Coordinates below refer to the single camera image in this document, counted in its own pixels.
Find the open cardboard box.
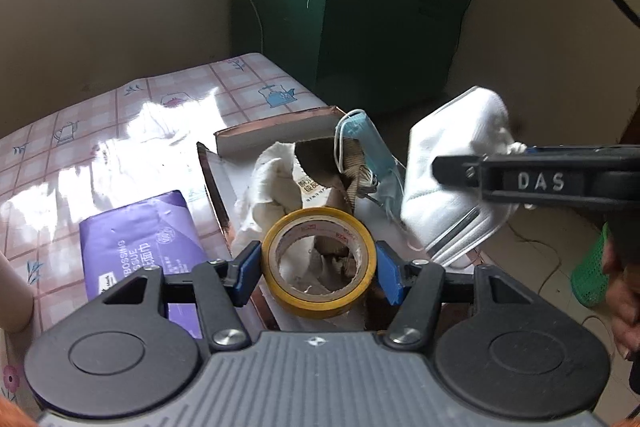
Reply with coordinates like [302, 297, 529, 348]
[195, 105, 482, 333]

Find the white cloth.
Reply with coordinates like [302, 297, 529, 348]
[231, 142, 328, 257]

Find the person's right hand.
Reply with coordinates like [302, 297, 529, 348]
[602, 230, 639, 361]

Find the purple tissue pack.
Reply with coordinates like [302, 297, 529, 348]
[78, 189, 212, 341]

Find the blue surgical face mask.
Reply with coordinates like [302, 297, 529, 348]
[334, 109, 405, 223]

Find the beige cup with black lid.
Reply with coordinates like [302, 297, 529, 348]
[0, 254, 35, 334]

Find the white power cord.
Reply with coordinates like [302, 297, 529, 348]
[217, 0, 266, 56]

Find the white face mask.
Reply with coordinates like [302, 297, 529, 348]
[401, 87, 526, 267]

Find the yellow tape roll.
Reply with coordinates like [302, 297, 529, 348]
[262, 207, 376, 319]

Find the green mesh basket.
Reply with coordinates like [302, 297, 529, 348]
[570, 225, 608, 308]

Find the pink checkered tablecloth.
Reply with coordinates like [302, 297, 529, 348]
[1, 53, 320, 416]

